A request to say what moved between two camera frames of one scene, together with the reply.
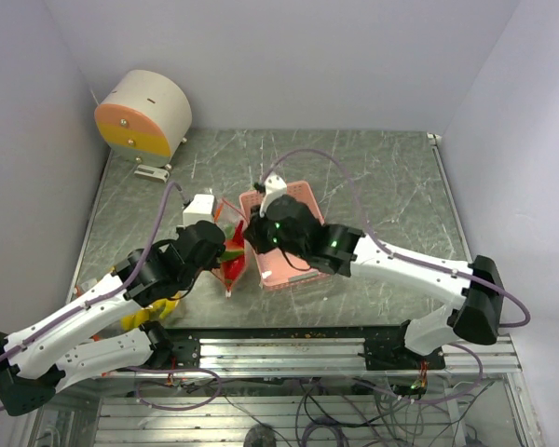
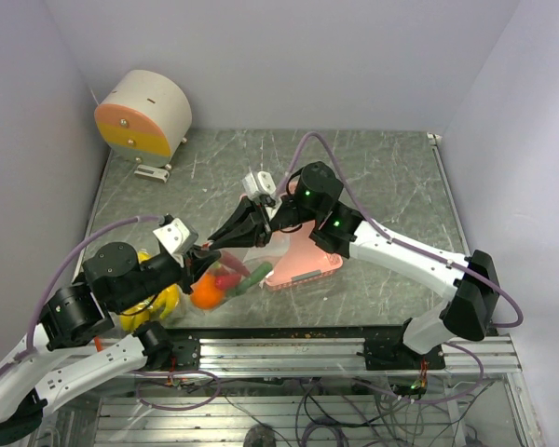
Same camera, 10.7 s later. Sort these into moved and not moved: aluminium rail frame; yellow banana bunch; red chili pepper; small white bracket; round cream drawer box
Moved: red chili pepper
Not moved: aluminium rail frame; small white bracket; yellow banana bunch; round cream drawer box
